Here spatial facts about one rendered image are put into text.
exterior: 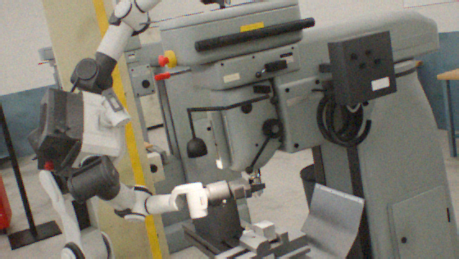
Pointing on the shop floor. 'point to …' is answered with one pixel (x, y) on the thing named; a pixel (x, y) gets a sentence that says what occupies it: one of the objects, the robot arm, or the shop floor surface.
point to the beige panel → (147, 237)
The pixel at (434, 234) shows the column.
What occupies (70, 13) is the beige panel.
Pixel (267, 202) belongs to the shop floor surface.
